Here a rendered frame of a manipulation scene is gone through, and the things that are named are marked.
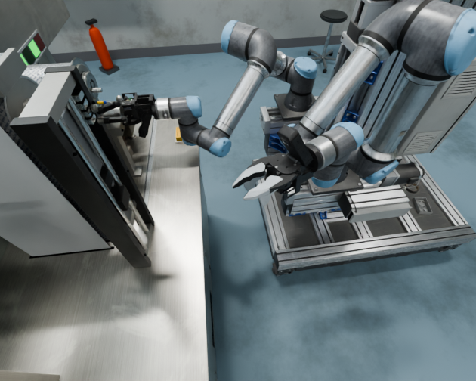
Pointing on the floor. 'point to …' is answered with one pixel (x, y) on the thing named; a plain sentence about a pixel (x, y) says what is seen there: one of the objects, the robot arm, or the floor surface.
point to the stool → (329, 34)
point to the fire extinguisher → (101, 49)
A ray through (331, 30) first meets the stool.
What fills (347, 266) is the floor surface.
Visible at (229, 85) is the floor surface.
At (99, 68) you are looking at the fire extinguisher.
